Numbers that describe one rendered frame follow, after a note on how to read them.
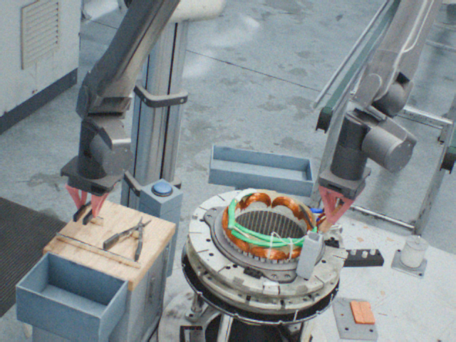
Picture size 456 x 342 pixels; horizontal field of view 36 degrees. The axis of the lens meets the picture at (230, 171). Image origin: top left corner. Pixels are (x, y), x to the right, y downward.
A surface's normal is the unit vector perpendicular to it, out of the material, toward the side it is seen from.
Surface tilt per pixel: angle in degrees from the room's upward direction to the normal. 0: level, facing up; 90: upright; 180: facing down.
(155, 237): 0
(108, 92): 116
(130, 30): 84
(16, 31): 90
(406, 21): 57
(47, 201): 0
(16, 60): 90
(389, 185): 0
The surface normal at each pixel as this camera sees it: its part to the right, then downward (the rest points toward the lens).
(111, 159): 0.51, 0.54
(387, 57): -0.61, -0.27
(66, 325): -0.33, 0.48
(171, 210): 0.74, 0.46
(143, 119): -0.84, 0.18
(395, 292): 0.15, -0.83
